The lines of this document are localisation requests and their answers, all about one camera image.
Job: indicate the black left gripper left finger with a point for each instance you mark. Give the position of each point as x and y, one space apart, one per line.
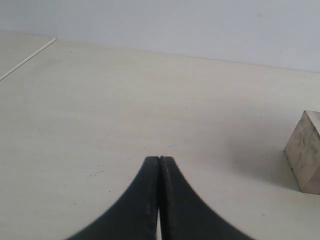
134 215

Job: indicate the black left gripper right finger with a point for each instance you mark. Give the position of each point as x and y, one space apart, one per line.
183 214

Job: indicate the largest wooden cube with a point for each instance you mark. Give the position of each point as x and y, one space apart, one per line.
303 152

